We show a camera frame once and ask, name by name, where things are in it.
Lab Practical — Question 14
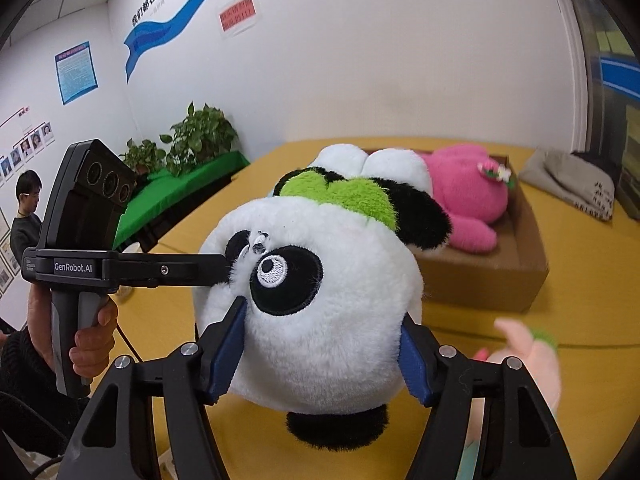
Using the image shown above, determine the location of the red wall notice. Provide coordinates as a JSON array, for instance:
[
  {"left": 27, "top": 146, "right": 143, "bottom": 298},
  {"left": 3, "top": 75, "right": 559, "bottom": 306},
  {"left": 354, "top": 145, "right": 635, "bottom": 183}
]
[{"left": 216, "top": 0, "right": 263, "bottom": 38}]

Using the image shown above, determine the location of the person's left hand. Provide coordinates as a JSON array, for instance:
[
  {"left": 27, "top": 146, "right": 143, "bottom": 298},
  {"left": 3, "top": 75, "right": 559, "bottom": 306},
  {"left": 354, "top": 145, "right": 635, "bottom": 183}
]
[{"left": 75, "top": 298, "right": 120, "bottom": 386}]

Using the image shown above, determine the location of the pink plush toy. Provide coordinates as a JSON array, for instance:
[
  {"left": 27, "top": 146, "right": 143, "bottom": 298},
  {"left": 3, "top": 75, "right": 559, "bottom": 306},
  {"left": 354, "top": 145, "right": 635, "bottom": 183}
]
[{"left": 417, "top": 144, "right": 516, "bottom": 253}]

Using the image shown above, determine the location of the black cable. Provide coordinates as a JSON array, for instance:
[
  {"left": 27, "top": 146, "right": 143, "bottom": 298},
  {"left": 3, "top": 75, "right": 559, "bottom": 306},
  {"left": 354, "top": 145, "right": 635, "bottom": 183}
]
[{"left": 116, "top": 325, "right": 147, "bottom": 363}]

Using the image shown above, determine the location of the green table cloth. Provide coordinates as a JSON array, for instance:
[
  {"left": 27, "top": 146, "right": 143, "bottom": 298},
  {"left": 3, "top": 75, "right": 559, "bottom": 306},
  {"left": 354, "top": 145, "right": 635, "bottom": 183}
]
[{"left": 112, "top": 152, "right": 251, "bottom": 251}]

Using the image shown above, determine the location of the brown cardboard box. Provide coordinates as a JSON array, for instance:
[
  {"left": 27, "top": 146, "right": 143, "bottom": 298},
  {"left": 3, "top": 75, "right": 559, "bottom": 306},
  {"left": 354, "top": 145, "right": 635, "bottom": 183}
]
[{"left": 360, "top": 147, "right": 549, "bottom": 313}]

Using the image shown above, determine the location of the grey cloth bag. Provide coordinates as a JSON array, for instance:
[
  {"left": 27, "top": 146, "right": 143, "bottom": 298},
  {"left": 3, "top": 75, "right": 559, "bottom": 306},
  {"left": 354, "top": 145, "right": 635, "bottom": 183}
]
[{"left": 520, "top": 147, "right": 617, "bottom": 222}]

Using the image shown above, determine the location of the pink and teal pig plush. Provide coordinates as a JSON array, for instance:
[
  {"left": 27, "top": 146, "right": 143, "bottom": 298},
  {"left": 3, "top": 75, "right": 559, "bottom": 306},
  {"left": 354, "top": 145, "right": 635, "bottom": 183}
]
[{"left": 457, "top": 317, "right": 561, "bottom": 480}]

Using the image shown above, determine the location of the large green potted plant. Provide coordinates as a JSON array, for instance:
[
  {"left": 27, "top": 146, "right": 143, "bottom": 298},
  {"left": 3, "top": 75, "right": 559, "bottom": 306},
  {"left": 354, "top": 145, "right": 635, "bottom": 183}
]
[{"left": 160, "top": 101, "right": 240, "bottom": 176}]

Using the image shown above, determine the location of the glass door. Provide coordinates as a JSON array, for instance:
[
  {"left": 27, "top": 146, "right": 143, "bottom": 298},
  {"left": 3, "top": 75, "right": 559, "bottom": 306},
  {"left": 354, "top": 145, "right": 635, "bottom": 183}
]
[{"left": 560, "top": 0, "right": 640, "bottom": 221}]

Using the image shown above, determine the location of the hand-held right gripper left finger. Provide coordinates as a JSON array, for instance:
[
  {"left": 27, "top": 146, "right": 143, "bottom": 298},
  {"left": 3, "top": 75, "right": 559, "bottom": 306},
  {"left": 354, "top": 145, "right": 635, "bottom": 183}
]
[{"left": 55, "top": 296, "right": 249, "bottom": 480}]

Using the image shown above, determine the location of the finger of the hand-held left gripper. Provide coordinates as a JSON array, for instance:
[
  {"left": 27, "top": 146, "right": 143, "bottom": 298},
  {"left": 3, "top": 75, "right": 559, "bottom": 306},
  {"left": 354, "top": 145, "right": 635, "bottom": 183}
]
[{"left": 117, "top": 253, "right": 231, "bottom": 291}]

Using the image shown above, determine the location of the white panda plush toy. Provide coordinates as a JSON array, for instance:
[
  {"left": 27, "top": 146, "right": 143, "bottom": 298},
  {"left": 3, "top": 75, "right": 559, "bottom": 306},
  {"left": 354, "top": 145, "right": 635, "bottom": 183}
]
[{"left": 192, "top": 142, "right": 453, "bottom": 450}]

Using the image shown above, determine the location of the small green potted plant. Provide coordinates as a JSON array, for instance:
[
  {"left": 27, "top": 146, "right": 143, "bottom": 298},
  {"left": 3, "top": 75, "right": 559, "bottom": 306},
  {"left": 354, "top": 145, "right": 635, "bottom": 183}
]
[{"left": 119, "top": 139, "right": 168, "bottom": 176}]

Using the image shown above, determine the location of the wall photo chart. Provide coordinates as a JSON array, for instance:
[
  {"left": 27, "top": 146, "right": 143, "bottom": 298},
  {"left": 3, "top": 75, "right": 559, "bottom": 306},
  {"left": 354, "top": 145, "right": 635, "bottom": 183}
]
[{"left": 0, "top": 105, "right": 56, "bottom": 186}]

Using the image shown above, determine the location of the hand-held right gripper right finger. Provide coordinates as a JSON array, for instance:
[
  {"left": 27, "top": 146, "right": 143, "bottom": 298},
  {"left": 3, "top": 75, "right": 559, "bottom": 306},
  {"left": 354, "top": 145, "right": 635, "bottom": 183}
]
[{"left": 400, "top": 312, "right": 581, "bottom": 480}]

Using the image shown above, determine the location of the blue wave wall decal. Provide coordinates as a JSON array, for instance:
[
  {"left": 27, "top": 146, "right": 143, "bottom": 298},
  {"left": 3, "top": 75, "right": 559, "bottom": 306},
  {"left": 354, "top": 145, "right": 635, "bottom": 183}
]
[{"left": 124, "top": 0, "right": 301, "bottom": 83}]

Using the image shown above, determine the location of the blue framed wall poster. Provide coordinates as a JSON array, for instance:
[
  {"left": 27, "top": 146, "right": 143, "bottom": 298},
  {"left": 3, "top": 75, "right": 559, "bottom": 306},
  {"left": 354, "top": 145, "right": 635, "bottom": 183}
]
[{"left": 54, "top": 39, "right": 101, "bottom": 106}]

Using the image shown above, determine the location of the blue door banner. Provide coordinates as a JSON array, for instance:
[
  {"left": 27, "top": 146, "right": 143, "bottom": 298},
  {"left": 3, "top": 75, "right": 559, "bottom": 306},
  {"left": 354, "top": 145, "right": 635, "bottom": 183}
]
[{"left": 597, "top": 55, "right": 640, "bottom": 98}]

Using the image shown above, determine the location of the person's left forearm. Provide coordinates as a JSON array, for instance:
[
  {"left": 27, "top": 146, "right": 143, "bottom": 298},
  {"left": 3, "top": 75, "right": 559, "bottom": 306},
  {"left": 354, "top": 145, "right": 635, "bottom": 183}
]
[{"left": 0, "top": 327, "right": 96, "bottom": 461}]

